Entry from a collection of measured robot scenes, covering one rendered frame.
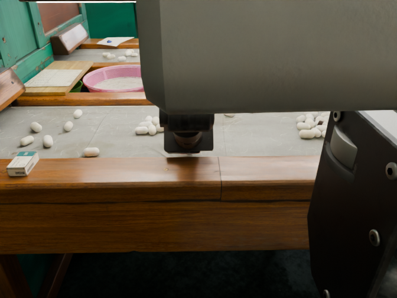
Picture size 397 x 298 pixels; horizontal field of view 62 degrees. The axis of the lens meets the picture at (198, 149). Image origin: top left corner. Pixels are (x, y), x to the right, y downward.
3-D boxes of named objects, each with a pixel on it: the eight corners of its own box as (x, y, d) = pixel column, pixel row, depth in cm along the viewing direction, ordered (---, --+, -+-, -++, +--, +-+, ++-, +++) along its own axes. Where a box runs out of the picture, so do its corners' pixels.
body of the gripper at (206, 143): (164, 122, 70) (160, 112, 63) (212, 121, 70) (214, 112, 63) (164, 152, 69) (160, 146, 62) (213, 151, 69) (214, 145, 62)
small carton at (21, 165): (27, 175, 63) (24, 167, 62) (8, 176, 63) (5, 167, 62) (39, 159, 68) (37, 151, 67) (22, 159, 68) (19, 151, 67)
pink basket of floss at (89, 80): (179, 102, 117) (178, 76, 112) (113, 125, 102) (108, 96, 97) (136, 84, 134) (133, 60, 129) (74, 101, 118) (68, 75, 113)
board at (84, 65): (65, 95, 99) (65, 91, 98) (15, 96, 98) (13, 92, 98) (93, 63, 127) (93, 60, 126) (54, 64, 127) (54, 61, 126)
